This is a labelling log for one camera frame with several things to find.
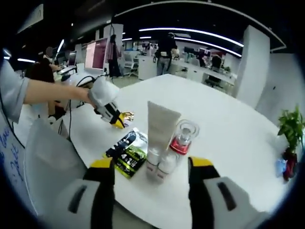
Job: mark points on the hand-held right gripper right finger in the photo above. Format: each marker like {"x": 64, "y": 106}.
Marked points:
{"x": 200, "y": 198}

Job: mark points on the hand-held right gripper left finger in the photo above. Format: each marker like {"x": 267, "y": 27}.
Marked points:
{"x": 102, "y": 198}

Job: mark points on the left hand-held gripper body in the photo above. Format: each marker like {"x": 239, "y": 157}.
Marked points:
{"x": 103, "y": 91}

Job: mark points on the gold skincare sachet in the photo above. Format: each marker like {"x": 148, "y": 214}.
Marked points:
{"x": 128, "y": 115}

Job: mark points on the small clear skincare sachet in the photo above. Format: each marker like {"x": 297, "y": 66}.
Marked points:
{"x": 126, "y": 123}

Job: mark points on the frosted slim skincare bottle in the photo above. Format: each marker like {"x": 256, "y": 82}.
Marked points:
{"x": 166, "y": 167}

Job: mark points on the green black skincare sachet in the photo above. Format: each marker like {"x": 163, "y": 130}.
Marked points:
{"x": 128, "y": 157}

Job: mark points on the white skincare tube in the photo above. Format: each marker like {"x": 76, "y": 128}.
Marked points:
{"x": 162, "y": 124}

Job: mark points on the white skincare bottle red collar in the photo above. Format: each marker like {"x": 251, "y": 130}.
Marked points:
{"x": 181, "y": 145}

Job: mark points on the white laptop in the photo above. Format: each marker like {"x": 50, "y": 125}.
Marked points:
{"x": 97, "y": 55}

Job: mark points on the white office chair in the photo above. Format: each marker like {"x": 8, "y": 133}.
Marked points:
{"x": 131, "y": 63}

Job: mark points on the grey mesh office chair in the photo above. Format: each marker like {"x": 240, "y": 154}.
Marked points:
{"x": 52, "y": 162}

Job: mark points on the blue plastic item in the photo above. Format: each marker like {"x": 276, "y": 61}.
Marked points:
{"x": 281, "y": 167}

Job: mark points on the light shirt with blue script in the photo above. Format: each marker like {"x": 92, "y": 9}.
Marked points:
{"x": 14, "y": 95}

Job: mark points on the white office counter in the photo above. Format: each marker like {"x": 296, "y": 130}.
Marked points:
{"x": 197, "y": 71}

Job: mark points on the dark red bundle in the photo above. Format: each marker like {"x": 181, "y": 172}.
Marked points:
{"x": 290, "y": 164}

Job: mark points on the ceiling air conditioner unit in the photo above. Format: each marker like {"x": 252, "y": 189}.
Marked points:
{"x": 32, "y": 19}

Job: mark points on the potted green plant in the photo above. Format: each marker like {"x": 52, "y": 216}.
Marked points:
{"x": 291, "y": 126}

